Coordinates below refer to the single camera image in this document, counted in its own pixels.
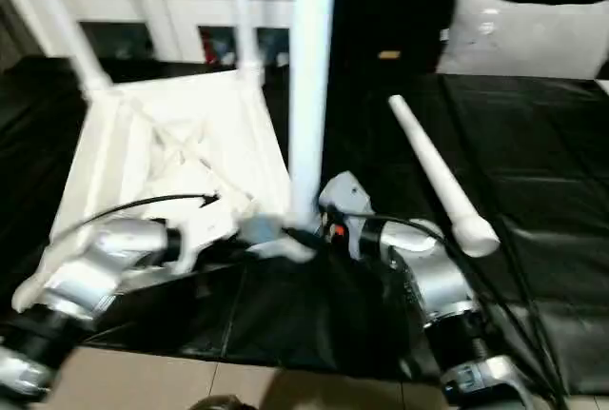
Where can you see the white plastic table top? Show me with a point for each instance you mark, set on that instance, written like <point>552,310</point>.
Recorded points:
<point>181,144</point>

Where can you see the white plastic table leg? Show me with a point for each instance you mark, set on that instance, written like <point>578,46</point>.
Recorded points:
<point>438,167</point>
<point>245,15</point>
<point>62,25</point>
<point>311,77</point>

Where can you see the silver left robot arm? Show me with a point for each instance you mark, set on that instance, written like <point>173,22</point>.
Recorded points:
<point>86,286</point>

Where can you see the black work mat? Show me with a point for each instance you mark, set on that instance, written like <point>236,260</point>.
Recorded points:
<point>552,191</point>

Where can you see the black furniture with yellow label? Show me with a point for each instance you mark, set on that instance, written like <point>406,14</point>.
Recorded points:
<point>390,1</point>

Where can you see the white glass-door cabinet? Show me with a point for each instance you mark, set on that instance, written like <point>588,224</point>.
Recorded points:
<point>143,6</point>

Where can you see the grey cushion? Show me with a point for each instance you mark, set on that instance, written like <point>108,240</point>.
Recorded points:
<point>528,34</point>

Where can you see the white flat panel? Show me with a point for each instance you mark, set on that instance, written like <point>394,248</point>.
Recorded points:
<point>603,85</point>

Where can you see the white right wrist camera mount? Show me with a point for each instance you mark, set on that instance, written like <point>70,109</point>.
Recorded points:
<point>344,196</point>

